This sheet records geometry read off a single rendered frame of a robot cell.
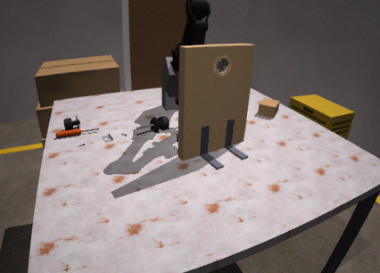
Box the brown wooden door panel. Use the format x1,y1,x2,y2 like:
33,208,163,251
178,44,255,161

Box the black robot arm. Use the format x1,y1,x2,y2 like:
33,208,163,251
170,0,211,71

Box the orange-handled screwdriver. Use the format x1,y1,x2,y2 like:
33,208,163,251
56,129,91,137

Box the tan cardboard box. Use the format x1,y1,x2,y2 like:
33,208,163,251
258,98,280,118

